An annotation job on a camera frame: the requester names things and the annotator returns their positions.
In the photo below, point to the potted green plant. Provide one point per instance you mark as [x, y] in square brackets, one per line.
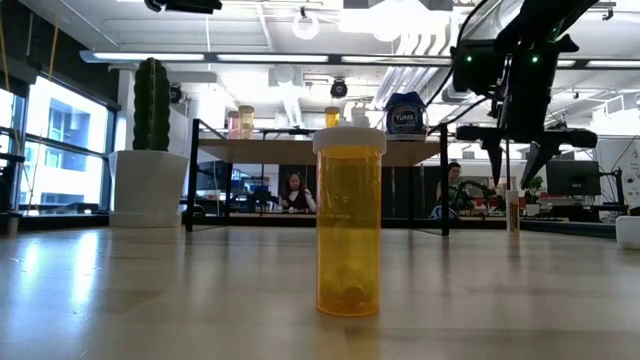
[534, 189]

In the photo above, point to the black aluminium table frame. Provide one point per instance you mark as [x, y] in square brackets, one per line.
[575, 228]

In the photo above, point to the white bottle ribbed cap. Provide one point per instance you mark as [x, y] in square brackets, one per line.
[629, 232]

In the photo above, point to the black background robot arm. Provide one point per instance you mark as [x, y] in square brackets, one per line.
[482, 189]

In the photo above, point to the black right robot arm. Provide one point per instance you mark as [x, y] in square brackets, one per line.
[545, 15]

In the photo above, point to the person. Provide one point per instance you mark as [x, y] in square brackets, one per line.
[452, 187]
[297, 195]

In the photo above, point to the long ceiling light strip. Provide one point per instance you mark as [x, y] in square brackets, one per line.
[272, 58]

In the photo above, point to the black ceiling camera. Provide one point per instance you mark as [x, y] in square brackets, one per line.
[338, 88]
[175, 93]

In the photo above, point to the white planter pot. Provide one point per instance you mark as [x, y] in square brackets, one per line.
[147, 190]

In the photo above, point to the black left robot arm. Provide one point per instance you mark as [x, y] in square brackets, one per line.
[185, 5]

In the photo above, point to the wooden shelf black legs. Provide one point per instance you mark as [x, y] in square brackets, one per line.
[250, 152]

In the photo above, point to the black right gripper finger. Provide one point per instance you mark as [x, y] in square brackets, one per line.
[495, 155]
[542, 156]

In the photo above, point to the black computer monitor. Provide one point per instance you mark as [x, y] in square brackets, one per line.
[572, 177]
[212, 175]

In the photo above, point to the black stand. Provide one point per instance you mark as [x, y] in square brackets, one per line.
[10, 185]

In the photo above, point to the green cactus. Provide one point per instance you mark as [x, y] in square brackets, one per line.
[150, 110]

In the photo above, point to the blue Tums bottle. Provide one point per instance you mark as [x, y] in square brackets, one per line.
[405, 120]

